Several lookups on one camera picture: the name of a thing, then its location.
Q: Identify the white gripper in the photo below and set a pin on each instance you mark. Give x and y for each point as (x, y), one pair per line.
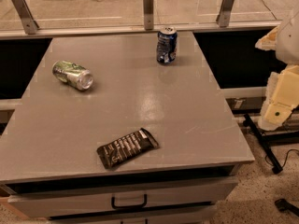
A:
(289, 44)

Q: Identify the green soda can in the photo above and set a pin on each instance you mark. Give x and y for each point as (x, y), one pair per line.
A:
(73, 74)

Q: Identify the blue soda can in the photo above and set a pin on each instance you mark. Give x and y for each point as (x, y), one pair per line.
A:
(166, 45)

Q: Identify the black stand leg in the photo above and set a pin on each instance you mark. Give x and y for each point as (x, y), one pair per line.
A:
(277, 168)

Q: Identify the black floor foot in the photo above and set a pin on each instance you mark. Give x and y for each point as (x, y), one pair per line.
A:
(282, 205)

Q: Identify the black snack bar wrapper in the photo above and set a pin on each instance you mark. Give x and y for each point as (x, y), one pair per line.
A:
(126, 148)

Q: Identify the grey drawer cabinet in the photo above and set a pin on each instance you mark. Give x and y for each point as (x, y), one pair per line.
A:
(48, 160)

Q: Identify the right metal railing bracket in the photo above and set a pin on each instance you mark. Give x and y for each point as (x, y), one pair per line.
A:
(224, 15)

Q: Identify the metal railing bracket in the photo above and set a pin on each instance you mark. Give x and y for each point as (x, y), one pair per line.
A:
(148, 8)
(224, 15)
(29, 25)

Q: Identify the middle metal railing bracket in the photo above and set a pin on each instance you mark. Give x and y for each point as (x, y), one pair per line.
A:
(148, 8)

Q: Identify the black drawer handle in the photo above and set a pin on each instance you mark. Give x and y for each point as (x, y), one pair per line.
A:
(136, 202)

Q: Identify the left metal railing bracket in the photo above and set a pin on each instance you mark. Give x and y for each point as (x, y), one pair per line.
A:
(29, 25)

